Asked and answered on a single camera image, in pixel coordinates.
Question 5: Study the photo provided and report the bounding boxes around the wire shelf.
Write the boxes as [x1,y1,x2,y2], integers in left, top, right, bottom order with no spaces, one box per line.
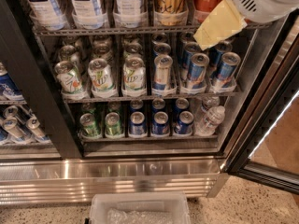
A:
[64,91,240,104]
[32,21,272,37]

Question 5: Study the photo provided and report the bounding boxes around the front middle blue pepsi can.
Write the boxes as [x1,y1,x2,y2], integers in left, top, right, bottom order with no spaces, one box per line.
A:
[151,111,169,135]

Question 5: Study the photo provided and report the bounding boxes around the front middle 7up can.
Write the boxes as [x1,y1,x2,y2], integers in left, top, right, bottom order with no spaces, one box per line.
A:
[88,58,117,98]

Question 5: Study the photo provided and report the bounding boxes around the front right 7up can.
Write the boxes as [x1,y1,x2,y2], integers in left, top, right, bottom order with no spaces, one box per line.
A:
[121,56,146,97]

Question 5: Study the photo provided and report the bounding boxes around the left green soda can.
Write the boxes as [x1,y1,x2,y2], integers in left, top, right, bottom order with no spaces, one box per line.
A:
[79,113,101,139]

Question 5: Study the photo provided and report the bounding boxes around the front left blue red bull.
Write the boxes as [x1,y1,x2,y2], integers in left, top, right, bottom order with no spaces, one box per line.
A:
[186,53,209,90]

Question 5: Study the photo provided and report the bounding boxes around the front clear water bottle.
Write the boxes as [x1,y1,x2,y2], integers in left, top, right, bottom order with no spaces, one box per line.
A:
[196,105,225,137]

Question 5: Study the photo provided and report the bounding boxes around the front right blue pepsi can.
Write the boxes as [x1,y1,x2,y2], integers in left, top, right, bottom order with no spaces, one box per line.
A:
[174,111,193,134]

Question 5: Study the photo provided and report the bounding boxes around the green soda can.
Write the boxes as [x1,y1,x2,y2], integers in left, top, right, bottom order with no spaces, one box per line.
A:
[105,112,123,137]
[79,113,101,139]

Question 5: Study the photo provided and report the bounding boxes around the clear plastic bin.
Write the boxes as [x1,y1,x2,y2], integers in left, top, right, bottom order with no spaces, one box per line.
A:
[89,191,191,224]

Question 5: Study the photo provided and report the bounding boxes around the stainless steel fridge base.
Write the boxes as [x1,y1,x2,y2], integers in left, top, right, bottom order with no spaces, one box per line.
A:
[0,159,229,205]

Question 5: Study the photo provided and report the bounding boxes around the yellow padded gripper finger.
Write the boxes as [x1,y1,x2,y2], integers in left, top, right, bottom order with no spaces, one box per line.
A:
[193,0,247,50]

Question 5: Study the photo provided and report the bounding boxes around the middle wire shelf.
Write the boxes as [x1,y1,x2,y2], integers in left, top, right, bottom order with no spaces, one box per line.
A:
[64,91,240,104]

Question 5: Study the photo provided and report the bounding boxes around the blue red bull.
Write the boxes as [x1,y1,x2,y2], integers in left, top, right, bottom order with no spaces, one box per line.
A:
[212,52,241,89]
[186,53,209,90]

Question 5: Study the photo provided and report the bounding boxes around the right white tea bottle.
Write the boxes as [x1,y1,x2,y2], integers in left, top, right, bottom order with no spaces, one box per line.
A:
[113,0,147,28]

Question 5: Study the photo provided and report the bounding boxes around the blue pepsi can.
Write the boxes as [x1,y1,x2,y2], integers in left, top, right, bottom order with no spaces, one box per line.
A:
[129,111,147,136]
[174,111,193,134]
[151,111,169,135]

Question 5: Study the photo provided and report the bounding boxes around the top wire shelf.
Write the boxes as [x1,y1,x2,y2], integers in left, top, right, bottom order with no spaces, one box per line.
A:
[32,21,272,37]

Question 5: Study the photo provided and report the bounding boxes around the blue can left compartment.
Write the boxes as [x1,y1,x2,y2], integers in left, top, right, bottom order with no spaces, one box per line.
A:
[0,63,23,101]

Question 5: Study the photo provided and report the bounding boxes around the front right blue red bull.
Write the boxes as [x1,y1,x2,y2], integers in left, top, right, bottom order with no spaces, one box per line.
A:
[212,52,241,89]

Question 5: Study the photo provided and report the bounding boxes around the front silver red bull can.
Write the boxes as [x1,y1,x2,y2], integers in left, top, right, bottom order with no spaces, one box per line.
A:
[152,54,173,96]

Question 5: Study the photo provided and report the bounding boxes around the front left 7up can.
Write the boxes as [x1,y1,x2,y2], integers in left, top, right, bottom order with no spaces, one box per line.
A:
[54,61,88,100]

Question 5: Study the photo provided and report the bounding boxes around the front left blue pepsi can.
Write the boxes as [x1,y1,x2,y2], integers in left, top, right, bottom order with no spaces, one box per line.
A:
[129,111,147,136]

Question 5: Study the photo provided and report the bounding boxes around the black fridge centre pillar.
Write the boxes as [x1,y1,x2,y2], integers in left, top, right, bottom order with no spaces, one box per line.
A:
[0,0,83,159]

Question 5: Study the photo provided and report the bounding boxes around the open glass fridge door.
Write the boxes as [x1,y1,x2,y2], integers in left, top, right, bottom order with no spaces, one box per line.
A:
[227,11,299,194]

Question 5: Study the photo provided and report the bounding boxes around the middle white tea bottle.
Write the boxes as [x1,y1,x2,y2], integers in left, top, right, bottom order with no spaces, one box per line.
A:
[71,0,106,30]

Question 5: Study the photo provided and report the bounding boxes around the white tea bottle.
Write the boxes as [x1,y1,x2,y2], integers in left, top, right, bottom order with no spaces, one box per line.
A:
[27,0,65,31]
[71,0,106,30]
[113,0,147,28]

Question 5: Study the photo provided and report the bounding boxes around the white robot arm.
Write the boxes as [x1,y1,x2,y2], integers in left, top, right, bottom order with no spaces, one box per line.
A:
[193,0,299,50]

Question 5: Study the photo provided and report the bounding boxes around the right green soda can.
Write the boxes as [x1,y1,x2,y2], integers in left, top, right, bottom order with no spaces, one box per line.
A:
[105,112,123,137]

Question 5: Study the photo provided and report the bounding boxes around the gold yellow can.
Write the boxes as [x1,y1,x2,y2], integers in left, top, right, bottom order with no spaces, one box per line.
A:
[154,0,187,26]

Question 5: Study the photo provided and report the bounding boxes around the left white tea bottle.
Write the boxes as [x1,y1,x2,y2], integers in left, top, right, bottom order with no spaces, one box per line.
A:
[27,0,65,31]

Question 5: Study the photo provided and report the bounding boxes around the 7up can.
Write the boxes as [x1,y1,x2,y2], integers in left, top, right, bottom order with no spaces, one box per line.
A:
[88,58,117,98]
[54,61,88,100]
[121,56,146,97]

